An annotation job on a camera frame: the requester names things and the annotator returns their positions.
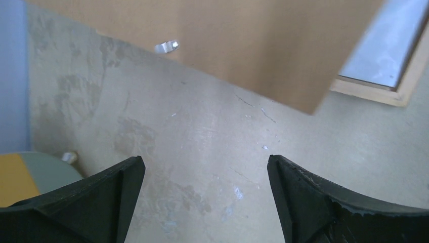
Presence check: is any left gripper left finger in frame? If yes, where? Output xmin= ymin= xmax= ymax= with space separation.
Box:
xmin=1 ymin=156 xmax=146 ymax=242

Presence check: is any round three-drawer cabinet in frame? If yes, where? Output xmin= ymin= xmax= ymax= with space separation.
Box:
xmin=1 ymin=151 xmax=83 ymax=208

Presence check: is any brown frame backing board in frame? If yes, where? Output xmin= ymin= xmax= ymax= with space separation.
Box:
xmin=34 ymin=0 xmax=382 ymax=114

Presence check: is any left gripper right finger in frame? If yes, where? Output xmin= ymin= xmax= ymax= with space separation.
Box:
xmin=267 ymin=155 xmax=428 ymax=242

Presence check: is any wooden picture frame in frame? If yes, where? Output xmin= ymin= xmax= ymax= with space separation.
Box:
xmin=330 ymin=19 xmax=428 ymax=107

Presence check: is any metal turn clip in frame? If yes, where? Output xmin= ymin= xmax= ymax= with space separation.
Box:
xmin=154 ymin=40 xmax=180 ymax=54

